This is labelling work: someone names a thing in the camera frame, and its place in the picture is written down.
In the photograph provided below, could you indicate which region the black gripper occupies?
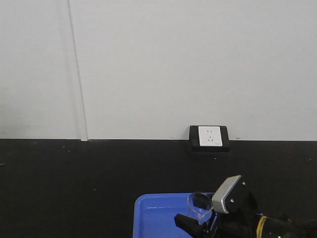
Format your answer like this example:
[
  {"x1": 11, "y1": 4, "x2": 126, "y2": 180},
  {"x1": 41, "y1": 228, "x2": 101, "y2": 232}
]
[{"x1": 174, "y1": 191, "x2": 263, "y2": 238}]

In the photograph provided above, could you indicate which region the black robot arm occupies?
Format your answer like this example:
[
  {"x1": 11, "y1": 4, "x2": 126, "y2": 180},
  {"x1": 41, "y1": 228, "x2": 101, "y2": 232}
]
[{"x1": 174, "y1": 192, "x2": 317, "y2": 238}]

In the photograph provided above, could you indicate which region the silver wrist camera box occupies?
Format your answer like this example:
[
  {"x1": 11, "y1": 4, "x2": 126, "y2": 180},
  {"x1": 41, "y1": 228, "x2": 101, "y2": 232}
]
[{"x1": 211, "y1": 175, "x2": 249, "y2": 214}]

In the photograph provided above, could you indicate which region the blue plastic tray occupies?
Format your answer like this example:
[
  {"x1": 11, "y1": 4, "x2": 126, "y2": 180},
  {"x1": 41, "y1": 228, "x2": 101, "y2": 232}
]
[{"x1": 133, "y1": 193, "x2": 198, "y2": 238}]

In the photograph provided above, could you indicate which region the clear glass beaker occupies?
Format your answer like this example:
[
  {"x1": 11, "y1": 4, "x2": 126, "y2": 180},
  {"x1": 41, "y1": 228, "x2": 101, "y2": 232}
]
[{"x1": 187, "y1": 192, "x2": 212, "y2": 225}]

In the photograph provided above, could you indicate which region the white wall power socket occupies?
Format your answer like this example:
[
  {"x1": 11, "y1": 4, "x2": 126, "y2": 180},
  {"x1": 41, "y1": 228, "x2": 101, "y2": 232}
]
[{"x1": 189, "y1": 125, "x2": 230, "y2": 153}]

